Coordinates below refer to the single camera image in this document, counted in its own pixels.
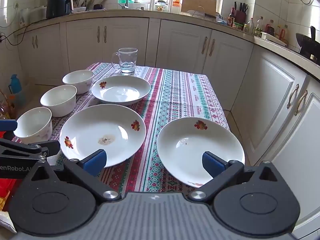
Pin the black wok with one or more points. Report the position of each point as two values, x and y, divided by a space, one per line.
309 47

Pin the white kitchen cabinets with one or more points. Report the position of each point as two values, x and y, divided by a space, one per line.
268 93

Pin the blue thermos jug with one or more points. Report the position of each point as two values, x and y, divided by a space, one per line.
15 88

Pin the patterned tablecloth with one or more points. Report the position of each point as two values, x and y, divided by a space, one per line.
173 95

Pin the knife block with knives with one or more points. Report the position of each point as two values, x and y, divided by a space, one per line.
240 12

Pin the clear glass mug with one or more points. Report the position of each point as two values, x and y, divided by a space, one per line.
127 60

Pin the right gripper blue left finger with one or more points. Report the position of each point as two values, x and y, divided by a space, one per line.
84 173

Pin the black air fryer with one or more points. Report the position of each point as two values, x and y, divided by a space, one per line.
58 8

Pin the white fruit plate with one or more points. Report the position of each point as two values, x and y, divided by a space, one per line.
182 142
122 90

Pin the wooden cutting board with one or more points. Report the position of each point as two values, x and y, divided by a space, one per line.
206 6

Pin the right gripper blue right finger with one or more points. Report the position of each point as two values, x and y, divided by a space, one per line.
223 175

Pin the white bowl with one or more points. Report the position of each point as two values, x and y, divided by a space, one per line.
34 125
60 100
81 79

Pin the red cardboard box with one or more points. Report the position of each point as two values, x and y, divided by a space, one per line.
7 192

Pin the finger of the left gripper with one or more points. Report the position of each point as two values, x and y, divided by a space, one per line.
8 124

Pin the stained white plate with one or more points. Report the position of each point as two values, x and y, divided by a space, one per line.
116 129

